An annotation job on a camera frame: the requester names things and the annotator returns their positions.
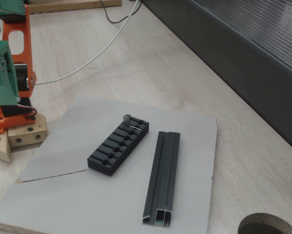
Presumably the small metal angle bracket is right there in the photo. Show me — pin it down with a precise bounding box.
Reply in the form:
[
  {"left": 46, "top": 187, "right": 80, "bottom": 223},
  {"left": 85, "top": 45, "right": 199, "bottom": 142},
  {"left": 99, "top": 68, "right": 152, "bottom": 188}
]
[{"left": 122, "top": 114, "right": 142, "bottom": 130}]

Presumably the black slotted holder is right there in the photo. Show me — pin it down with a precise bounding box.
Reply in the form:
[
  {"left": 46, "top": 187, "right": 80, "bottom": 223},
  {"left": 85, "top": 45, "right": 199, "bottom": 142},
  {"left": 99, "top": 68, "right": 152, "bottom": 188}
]
[{"left": 87, "top": 116, "right": 150, "bottom": 176}]

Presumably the pale wooden base block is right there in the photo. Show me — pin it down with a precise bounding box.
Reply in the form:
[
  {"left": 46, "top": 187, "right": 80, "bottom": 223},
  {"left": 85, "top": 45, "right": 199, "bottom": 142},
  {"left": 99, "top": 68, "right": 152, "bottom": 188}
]
[{"left": 8, "top": 113, "right": 48, "bottom": 148}]

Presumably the grey plywood board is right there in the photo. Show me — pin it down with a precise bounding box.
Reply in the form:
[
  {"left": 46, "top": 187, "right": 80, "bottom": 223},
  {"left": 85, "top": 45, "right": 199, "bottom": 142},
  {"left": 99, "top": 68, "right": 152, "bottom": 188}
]
[{"left": 0, "top": 95, "right": 218, "bottom": 234}]

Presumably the servo wire bundle at base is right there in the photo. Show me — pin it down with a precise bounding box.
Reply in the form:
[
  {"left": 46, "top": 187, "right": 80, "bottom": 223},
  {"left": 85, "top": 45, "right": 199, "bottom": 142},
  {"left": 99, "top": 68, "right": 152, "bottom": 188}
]
[{"left": 15, "top": 104, "right": 37, "bottom": 120}]

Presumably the white USB cable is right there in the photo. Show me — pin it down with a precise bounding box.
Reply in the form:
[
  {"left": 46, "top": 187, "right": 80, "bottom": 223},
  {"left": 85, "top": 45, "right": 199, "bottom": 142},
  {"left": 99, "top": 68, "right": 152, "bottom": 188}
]
[{"left": 34, "top": 0, "right": 142, "bottom": 85}]

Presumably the thin black power cable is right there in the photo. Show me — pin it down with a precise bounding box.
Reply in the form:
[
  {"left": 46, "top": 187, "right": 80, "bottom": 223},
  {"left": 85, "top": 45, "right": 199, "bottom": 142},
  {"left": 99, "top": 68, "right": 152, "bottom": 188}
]
[{"left": 99, "top": 0, "right": 137, "bottom": 24}]

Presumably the dark aluminium profile rail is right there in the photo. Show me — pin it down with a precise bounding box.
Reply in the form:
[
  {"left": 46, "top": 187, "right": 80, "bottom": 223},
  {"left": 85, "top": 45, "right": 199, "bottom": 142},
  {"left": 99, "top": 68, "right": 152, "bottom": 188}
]
[{"left": 142, "top": 131, "right": 181, "bottom": 229}]

